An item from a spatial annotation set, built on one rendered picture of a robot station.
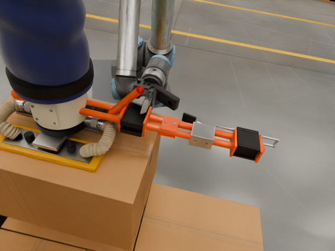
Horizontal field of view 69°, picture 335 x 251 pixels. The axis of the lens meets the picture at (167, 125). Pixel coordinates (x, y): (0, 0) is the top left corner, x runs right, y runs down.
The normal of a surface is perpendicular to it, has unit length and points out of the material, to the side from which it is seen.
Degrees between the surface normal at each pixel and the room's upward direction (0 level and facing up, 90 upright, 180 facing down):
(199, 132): 0
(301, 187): 0
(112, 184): 0
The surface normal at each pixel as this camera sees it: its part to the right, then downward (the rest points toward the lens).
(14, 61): -0.34, 0.67
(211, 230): 0.13, -0.70
